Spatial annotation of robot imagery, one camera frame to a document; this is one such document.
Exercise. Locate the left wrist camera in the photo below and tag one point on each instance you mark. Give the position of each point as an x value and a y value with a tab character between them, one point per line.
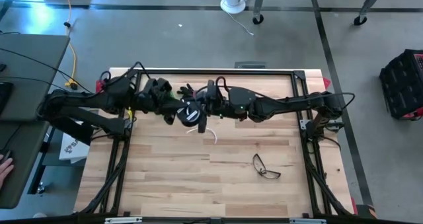
158	85

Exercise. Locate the desk caster wheel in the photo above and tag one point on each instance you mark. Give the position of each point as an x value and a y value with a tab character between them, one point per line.
41	188

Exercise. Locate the white printed box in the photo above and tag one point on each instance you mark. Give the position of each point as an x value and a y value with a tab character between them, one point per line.
71	149

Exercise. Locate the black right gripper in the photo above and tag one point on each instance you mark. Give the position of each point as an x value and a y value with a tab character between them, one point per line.
243	100

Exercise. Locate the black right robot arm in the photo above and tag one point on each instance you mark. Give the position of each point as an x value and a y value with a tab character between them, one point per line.
291	105

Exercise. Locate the grey desk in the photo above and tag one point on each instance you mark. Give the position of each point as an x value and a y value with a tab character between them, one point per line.
33	72
23	171

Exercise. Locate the grey metal plate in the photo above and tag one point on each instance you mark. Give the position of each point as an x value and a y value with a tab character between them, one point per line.
250	65

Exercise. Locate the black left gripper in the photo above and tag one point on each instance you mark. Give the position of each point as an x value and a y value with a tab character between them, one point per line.
155	103

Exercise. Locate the silver metal bracket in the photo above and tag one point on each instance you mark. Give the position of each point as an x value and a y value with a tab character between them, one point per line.
122	220
307	221

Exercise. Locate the black aluminium table frame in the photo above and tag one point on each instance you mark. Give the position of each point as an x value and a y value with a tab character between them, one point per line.
264	72

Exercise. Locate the clear safety glasses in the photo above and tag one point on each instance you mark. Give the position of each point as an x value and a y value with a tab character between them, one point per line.
258	164

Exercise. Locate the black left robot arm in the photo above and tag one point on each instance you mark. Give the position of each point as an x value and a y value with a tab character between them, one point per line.
82	100

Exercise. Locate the black grey work glove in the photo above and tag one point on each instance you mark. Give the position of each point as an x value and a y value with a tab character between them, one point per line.
186	92

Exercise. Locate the black tool crate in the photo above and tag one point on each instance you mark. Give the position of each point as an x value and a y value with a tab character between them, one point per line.
403	85

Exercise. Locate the grey rolling table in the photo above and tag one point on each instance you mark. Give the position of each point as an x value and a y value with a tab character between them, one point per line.
259	2
372	1

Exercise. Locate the black computer mouse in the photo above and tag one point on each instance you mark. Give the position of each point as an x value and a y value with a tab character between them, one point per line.
8	154

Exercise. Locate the person's hand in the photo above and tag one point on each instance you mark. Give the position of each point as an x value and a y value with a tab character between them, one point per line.
5	171

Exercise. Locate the orange black clamp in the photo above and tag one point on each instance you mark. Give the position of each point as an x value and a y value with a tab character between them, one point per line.
365	212

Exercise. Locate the white pole base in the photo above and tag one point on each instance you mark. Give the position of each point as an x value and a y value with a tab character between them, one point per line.
233	4

